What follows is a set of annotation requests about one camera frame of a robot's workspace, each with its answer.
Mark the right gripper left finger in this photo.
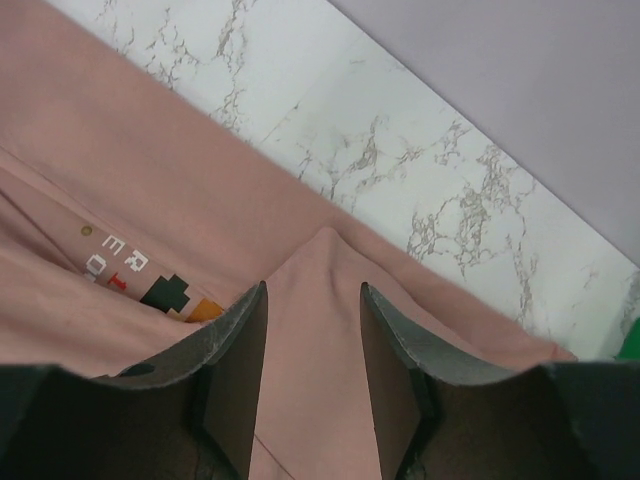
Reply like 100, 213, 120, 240
89, 281, 269, 480

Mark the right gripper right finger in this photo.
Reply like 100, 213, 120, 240
360, 282, 546, 480

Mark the pink t shirt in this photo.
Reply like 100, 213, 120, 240
1, 1, 580, 479

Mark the green plastic bin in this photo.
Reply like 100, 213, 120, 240
613, 317, 640, 361

